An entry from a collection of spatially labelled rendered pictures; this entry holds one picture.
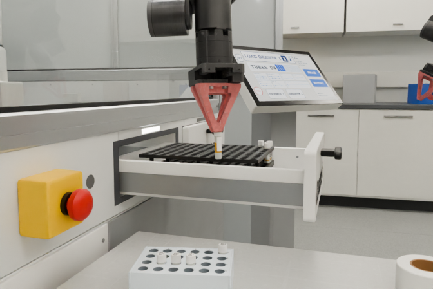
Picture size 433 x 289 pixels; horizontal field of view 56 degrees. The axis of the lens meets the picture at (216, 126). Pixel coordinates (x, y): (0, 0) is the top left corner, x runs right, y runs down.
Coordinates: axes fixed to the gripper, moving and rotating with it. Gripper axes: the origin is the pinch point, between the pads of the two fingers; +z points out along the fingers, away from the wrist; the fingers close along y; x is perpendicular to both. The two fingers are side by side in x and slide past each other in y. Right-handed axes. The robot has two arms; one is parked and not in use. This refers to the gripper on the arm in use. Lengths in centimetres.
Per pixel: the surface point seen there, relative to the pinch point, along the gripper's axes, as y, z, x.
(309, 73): -102, -21, 72
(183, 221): -39.6, 24.1, 1.7
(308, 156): 6.6, 4.7, 12.2
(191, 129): -38.1, 0.9, 4.3
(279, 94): -85, -11, 50
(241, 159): -5.7, 5.9, 6.0
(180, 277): 13.0, 17.6, -8.6
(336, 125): -246, 6, 176
